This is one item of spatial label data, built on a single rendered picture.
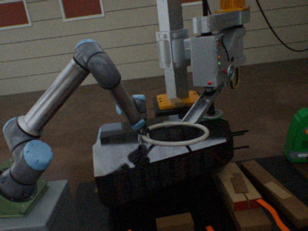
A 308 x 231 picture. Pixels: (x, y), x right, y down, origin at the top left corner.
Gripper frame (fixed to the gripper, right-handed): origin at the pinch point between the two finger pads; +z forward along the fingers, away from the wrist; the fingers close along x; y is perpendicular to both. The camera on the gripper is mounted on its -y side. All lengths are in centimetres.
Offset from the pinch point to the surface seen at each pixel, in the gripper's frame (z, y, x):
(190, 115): -8.0, -33.2, 35.5
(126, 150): 15.1, -21.1, -20.0
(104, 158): 18.1, -14.6, -37.8
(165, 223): 72, 0, 9
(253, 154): 77, -128, 110
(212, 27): -77, -42, 57
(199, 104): -13, -47, 44
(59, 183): 4, 48, -46
